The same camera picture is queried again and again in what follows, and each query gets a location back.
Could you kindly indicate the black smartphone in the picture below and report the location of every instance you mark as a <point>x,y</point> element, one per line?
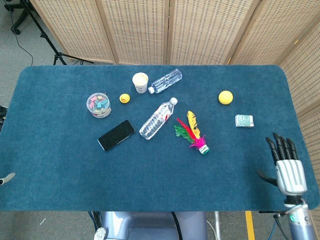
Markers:
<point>116,135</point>

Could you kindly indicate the woven wooden folding screen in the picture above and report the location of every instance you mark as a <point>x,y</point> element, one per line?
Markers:
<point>200,30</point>

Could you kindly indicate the grey-blue robot torso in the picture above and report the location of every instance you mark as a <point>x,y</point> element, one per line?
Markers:
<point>150,226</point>

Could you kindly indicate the yellow ball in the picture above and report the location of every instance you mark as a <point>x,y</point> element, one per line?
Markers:
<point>225,97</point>

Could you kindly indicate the blue table mat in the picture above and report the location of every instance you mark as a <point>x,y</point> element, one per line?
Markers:
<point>75,170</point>

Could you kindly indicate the clear unlabelled water bottle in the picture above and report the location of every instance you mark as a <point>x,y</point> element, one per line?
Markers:
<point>166,80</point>

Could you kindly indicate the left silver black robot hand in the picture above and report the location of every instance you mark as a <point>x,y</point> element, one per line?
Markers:
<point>8,177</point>

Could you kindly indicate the clear jar of colourful clips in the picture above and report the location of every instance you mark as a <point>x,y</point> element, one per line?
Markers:
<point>98,105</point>

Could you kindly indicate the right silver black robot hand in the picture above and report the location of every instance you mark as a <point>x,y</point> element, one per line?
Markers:
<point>291,175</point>

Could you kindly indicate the black tripod stand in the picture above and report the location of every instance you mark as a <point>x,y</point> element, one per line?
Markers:
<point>58,53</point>

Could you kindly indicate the white paper cup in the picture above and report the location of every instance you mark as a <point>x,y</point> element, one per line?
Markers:
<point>140,81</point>

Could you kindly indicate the black office chair base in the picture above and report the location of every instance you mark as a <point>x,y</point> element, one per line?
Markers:
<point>18,21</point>

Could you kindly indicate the silver table leg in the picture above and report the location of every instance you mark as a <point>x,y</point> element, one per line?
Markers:
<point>217,225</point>

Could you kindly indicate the yellow rubber duck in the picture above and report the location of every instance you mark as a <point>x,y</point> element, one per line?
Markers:
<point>124,98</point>

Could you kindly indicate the small green white box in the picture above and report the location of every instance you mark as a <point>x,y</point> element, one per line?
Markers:
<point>243,121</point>

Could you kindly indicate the colourful feather shuttlecock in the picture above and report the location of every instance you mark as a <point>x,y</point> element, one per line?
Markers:
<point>200,143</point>

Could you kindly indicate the white round shoulder flange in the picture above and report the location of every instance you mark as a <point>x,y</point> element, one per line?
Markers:
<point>100,234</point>

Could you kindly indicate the black equipment beside table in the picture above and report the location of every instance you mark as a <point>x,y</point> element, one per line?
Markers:
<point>2,116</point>

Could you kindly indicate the large clear water bottle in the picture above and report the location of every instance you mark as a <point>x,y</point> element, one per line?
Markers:
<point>157,118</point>

